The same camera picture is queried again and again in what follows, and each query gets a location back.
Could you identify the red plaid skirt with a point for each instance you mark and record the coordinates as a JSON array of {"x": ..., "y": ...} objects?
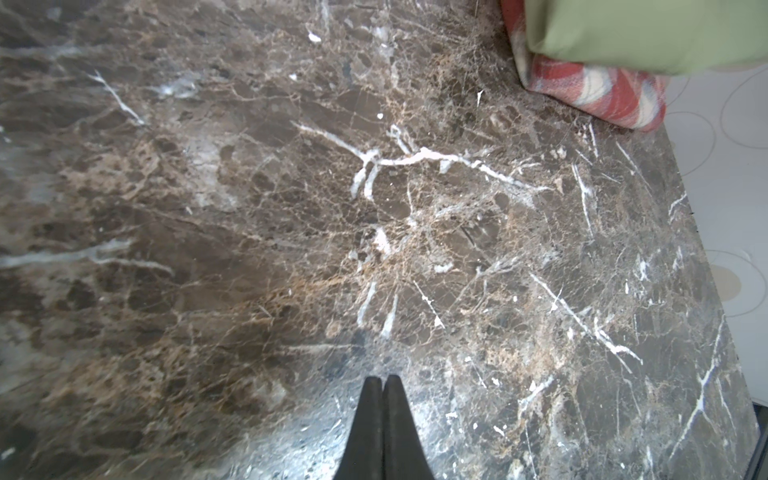
[{"x": 629, "y": 99}]

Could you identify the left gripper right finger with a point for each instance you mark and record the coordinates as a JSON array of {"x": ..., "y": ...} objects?
[{"x": 403, "y": 455}]

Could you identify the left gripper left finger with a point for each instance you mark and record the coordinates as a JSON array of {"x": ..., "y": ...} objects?
[{"x": 363, "y": 455}]

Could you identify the olive green skirt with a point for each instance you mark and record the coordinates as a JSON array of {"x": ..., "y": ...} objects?
[{"x": 665, "y": 37}]

